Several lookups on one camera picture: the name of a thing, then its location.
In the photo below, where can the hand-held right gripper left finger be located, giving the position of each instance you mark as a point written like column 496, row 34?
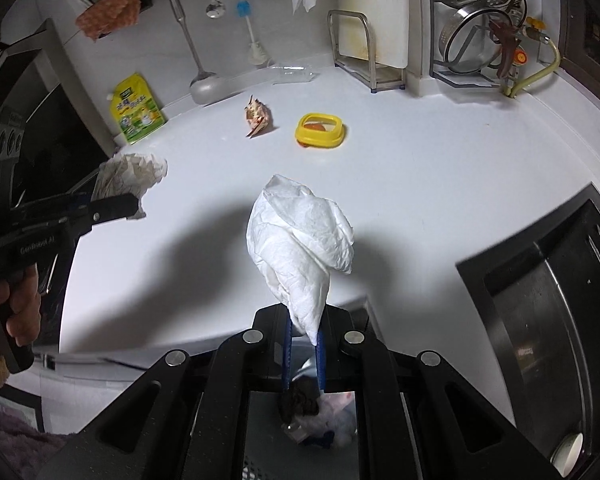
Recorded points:
column 286, row 360

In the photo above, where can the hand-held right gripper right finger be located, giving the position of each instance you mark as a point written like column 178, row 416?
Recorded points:
column 322, row 362

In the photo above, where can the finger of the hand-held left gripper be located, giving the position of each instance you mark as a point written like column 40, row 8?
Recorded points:
column 112, row 209

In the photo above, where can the trash bin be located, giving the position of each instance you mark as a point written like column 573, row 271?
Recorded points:
column 265, row 440

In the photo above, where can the white tissue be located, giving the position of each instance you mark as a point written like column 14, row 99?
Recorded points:
column 300, row 240

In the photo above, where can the person's left hand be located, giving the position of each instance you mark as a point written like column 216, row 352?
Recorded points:
column 22, row 305

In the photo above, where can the yellow seasoning pouch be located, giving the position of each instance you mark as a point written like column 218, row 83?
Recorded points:
column 137, row 112

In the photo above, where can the black stove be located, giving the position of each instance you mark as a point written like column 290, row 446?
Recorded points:
column 25, row 110

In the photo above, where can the steel slotted turner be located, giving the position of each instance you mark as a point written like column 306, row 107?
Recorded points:
column 205, row 87

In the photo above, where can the small patterned crumpled wrapper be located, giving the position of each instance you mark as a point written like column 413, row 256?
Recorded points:
column 256, row 117

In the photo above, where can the purple clothing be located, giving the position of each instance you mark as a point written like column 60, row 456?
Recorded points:
column 15, row 440

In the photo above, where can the orange dishcloth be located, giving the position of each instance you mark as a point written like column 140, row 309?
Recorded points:
column 110, row 12

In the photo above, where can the yellow plastic lid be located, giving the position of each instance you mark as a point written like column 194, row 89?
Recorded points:
column 305, row 135

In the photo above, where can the small orange piece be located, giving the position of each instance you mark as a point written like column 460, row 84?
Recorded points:
column 316, row 127

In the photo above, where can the steel sink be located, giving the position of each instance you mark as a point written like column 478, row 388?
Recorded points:
column 545, row 310

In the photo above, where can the blue white bottle brush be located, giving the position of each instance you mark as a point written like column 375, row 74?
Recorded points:
column 245, row 10

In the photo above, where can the white round object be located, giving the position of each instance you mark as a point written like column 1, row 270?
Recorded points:
column 568, row 456

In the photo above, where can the steel cutting board holder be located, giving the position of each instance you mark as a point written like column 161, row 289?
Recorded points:
column 367, row 77

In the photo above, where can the steel dish rack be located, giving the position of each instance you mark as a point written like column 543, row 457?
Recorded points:
column 437, row 72

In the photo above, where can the white cutting board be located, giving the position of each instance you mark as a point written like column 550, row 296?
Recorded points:
column 380, row 10

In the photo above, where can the steel bowl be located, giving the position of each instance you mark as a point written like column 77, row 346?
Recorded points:
column 467, row 42

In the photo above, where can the gas valve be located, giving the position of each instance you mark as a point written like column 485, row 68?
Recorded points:
column 507, row 45

